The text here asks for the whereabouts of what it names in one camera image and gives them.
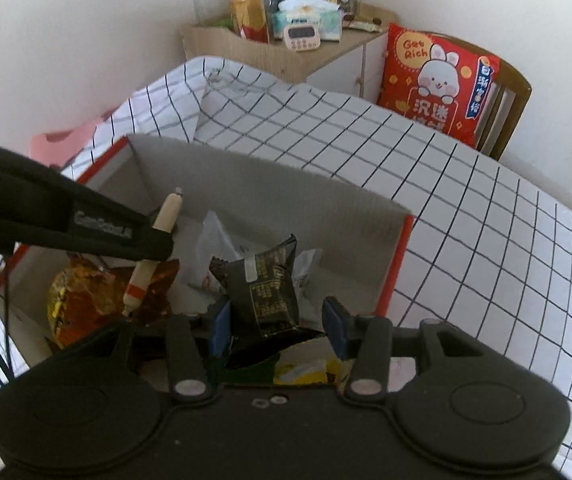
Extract orange brown snack packet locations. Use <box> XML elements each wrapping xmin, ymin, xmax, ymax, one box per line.
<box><xmin>131</xmin><ymin>259</ymin><xmax>181</xmax><ymax>326</ymax></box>

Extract red rabbit cushion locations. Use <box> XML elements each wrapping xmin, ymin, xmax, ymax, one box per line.
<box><xmin>377</xmin><ymin>22</ymin><xmax>502</xmax><ymax>150</ymax></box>

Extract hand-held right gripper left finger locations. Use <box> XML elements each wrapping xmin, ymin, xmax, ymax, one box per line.
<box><xmin>101</xmin><ymin>302</ymin><xmax>232</xmax><ymax>404</ymax></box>

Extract white snack packet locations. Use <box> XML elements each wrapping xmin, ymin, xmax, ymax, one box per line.
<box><xmin>186</xmin><ymin>210</ymin><xmax>323</xmax><ymax>306</ymax></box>

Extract white checked tablecloth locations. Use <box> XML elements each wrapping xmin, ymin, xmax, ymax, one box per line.
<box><xmin>0</xmin><ymin>56</ymin><xmax>572</xmax><ymax>480</ymax></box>

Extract black snack packet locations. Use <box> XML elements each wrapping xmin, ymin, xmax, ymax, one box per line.
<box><xmin>209</xmin><ymin>233</ymin><xmax>327</xmax><ymax>371</ymax></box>

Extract pale green tissue pack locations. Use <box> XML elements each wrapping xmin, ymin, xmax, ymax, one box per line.
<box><xmin>271</xmin><ymin>0</ymin><xmax>343</xmax><ymax>41</ymax></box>

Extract pink printed cushion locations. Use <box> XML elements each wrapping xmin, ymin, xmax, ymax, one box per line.
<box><xmin>30</xmin><ymin>115</ymin><xmax>109</xmax><ymax>168</ymax></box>

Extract dark green snack packet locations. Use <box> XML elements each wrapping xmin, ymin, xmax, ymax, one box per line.
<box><xmin>223</xmin><ymin>340</ymin><xmax>287</xmax><ymax>386</ymax></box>

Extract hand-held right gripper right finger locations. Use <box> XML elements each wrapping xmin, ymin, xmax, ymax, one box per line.
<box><xmin>323</xmin><ymin>296</ymin><xmax>492</xmax><ymax>404</ymax></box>

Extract red cardboard box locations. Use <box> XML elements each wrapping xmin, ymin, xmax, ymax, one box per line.
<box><xmin>0</xmin><ymin>134</ymin><xmax>415</xmax><ymax>361</ymax></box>

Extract wooden side cabinet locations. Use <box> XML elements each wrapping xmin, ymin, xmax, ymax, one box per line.
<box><xmin>181</xmin><ymin>2</ymin><xmax>399</xmax><ymax>98</ymax></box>

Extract beige sausage stick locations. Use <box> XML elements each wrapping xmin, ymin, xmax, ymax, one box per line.
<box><xmin>122</xmin><ymin>186</ymin><xmax>184</xmax><ymax>317</ymax></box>

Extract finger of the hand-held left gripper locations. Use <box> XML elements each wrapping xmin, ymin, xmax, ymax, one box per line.
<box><xmin>131</xmin><ymin>210</ymin><xmax>175</xmax><ymax>262</ymax></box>

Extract orange drink bottle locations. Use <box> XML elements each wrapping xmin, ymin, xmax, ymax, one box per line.
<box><xmin>229</xmin><ymin>0</ymin><xmax>271</xmax><ymax>43</ymax></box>

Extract red and yellow snack packet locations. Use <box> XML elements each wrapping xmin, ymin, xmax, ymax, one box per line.
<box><xmin>47</xmin><ymin>255</ymin><xmax>132</xmax><ymax>351</ymax></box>

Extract white digital timer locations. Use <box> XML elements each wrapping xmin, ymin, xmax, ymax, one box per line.
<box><xmin>283</xmin><ymin>22</ymin><xmax>319</xmax><ymax>52</ymax></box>

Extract wooden chair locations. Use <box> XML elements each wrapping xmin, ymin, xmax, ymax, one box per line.
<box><xmin>446</xmin><ymin>35</ymin><xmax>533</xmax><ymax>161</ymax></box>

